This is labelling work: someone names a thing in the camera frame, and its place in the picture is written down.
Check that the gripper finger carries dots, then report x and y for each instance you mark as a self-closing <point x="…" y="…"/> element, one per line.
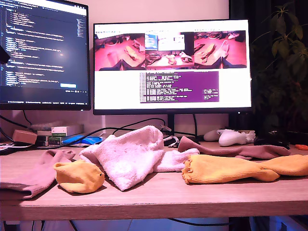
<point x="3" y="55"/>

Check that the mauve sock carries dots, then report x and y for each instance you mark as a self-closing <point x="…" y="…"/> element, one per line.
<point x="41" y="168"/>
<point x="260" y="151"/>

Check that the orange frilled sock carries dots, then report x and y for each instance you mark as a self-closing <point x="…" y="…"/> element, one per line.
<point x="79" y="176"/>
<point x="216" y="169"/>

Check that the white terry sock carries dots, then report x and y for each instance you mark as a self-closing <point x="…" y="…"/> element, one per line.
<point x="178" y="161"/>
<point x="130" y="158"/>

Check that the dark code screen monitor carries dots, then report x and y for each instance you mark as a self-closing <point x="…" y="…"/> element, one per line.
<point x="43" y="60"/>

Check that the white green small box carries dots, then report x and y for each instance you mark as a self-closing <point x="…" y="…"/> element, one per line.
<point x="59" y="131"/>

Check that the black flat device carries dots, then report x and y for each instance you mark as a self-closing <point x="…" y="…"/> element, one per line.
<point x="9" y="150"/>

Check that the stack of green boxes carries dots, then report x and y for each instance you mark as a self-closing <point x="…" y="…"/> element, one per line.
<point x="51" y="141"/>

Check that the blue pouch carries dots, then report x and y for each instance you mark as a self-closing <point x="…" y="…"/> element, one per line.
<point x="81" y="140"/>

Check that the clear plug connector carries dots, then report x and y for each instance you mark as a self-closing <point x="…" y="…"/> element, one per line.
<point x="166" y="128"/>

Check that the black monitor stand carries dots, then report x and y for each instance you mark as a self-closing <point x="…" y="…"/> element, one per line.
<point x="170" y="125"/>

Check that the beige game controller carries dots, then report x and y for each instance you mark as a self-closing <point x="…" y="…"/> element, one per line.
<point x="211" y="136"/>

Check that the white screen monitor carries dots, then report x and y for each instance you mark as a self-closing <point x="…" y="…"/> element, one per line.
<point x="235" y="84"/>

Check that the white game controller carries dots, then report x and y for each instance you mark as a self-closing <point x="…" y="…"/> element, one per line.
<point x="231" y="138"/>

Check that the small white crumpled object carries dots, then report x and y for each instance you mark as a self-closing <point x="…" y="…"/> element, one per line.
<point x="250" y="136"/>

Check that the black wallet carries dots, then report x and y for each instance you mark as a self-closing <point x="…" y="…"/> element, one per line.
<point x="269" y="141"/>

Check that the green houseplant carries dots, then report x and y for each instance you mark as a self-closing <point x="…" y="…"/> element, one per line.
<point x="284" y="96"/>

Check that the small orange object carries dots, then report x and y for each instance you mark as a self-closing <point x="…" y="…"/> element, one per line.
<point x="302" y="147"/>

